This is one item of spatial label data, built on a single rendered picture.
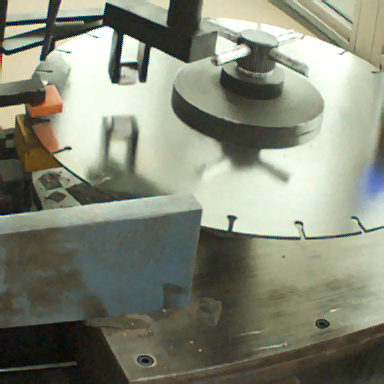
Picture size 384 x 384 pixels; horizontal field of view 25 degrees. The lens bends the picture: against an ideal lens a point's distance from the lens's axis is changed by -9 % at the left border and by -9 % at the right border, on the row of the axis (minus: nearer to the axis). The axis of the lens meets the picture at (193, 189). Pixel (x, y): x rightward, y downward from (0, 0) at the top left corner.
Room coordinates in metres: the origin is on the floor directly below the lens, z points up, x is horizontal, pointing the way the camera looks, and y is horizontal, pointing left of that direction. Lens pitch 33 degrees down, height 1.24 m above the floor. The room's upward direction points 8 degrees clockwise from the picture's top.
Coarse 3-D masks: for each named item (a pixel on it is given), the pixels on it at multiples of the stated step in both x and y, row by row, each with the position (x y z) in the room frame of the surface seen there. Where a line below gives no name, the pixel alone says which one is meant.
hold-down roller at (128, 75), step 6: (126, 60) 0.56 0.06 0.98; (132, 60) 0.56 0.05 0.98; (120, 66) 0.56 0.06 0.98; (126, 66) 0.56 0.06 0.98; (132, 66) 0.56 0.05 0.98; (120, 72) 0.55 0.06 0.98; (126, 72) 0.55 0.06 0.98; (132, 72) 0.55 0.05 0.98; (120, 78) 0.55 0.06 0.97; (126, 78) 0.55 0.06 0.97; (132, 78) 0.55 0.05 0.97; (120, 84) 0.55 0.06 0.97; (126, 84) 0.55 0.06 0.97; (132, 84) 0.56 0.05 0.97
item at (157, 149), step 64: (64, 64) 0.61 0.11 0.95; (320, 64) 0.68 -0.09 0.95; (64, 128) 0.51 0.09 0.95; (128, 128) 0.52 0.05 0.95; (192, 128) 0.53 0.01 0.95; (320, 128) 0.56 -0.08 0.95; (128, 192) 0.45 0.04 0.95; (192, 192) 0.46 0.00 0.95; (256, 192) 0.47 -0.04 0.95; (320, 192) 0.48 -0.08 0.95
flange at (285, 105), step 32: (192, 64) 0.62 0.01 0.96; (224, 64) 0.59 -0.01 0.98; (192, 96) 0.56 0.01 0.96; (224, 96) 0.57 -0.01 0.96; (256, 96) 0.57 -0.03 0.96; (288, 96) 0.58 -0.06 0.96; (320, 96) 0.60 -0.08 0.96; (224, 128) 0.54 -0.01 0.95; (256, 128) 0.53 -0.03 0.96; (288, 128) 0.54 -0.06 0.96
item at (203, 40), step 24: (120, 0) 0.57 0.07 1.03; (144, 0) 0.57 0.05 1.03; (192, 0) 0.52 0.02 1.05; (120, 24) 0.55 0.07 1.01; (144, 24) 0.54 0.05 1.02; (168, 24) 0.53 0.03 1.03; (192, 24) 0.53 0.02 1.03; (120, 48) 0.55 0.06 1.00; (144, 48) 0.55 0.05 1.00; (168, 48) 0.52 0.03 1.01; (192, 48) 0.51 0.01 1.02; (144, 72) 0.55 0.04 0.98
